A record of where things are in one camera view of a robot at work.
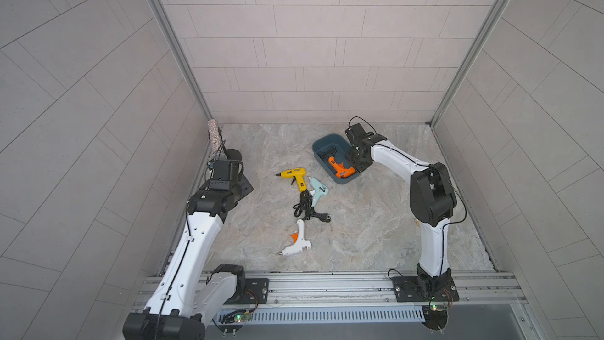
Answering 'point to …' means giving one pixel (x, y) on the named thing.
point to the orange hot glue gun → (341, 171)
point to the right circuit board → (436, 317)
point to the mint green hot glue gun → (318, 189)
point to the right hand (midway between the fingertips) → (347, 159)
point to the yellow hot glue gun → (300, 172)
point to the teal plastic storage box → (326, 145)
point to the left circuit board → (233, 322)
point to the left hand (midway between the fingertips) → (246, 181)
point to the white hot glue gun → (300, 245)
